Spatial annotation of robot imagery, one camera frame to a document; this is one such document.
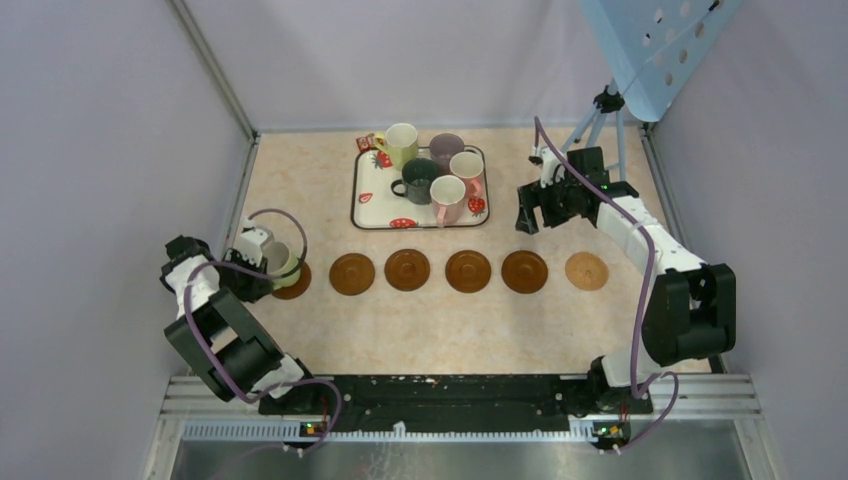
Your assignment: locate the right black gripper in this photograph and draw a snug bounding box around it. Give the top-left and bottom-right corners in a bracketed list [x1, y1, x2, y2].
[515, 172, 581, 235]

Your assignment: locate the brown coaster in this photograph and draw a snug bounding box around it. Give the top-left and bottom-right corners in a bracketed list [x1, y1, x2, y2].
[271, 262, 312, 300]
[329, 253, 376, 296]
[445, 250, 492, 294]
[384, 249, 430, 292]
[501, 250, 549, 294]

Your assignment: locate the green mug front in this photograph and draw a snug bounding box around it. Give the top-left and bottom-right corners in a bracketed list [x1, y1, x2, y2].
[263, 241, 301, 290]

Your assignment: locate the light tan coaster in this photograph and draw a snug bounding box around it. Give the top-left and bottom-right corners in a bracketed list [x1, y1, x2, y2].
[564, 252, 609, 291]

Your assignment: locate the dark green mug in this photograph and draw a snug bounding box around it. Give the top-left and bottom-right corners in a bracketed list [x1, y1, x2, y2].
[390, 158, 439, 205]

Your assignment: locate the white strawberry tray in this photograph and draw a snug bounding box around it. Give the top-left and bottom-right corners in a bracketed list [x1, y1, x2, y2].
[350, 149, 491, 231]

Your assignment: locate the light blue music stand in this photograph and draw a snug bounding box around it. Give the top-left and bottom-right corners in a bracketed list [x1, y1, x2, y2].
[561, 0, 742, 151]

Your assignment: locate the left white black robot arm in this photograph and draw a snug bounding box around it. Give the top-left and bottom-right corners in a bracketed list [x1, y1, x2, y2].
[160, 236, 321, 414]

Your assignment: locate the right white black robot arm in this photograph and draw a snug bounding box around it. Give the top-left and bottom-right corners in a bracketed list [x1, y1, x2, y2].
[516, 147, 736, 412]

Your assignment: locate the pink mug back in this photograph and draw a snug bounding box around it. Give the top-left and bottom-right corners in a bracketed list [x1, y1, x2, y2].
[449, 151, 485, 198]

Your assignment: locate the pink mug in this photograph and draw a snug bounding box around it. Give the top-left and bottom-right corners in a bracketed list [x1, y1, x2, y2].
[430, 175, 467, 228]
[449, 151, 485, 198]

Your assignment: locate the pink mug front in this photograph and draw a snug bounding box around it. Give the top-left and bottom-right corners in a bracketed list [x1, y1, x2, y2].
[430, 175, 467, 228]

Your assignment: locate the purple mug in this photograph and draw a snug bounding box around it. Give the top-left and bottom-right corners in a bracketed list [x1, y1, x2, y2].
[429, 133, 465, 175]

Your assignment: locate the green mug back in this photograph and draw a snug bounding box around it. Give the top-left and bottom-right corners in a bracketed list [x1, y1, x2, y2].
[374, 123, 419, 170]

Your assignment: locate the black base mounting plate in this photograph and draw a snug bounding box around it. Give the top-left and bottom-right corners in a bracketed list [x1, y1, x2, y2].
[258, 374, 653, 433]

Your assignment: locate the red snack packet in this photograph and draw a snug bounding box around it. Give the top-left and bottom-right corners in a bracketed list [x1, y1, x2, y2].
[356, 133, 377, 153]

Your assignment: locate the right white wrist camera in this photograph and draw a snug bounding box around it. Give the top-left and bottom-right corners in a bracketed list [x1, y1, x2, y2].
[529, 146, 569, 188]

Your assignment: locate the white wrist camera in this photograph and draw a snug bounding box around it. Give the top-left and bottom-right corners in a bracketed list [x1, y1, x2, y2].
[232, 226, 275, 266]
[529, 146, 569, 188]

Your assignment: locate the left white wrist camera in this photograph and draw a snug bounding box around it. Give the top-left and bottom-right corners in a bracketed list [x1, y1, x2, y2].
[232, 226, 275, 266]

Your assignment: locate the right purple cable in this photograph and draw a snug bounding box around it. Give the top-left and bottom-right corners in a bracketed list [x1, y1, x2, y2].
[533, 117, 680, 455]

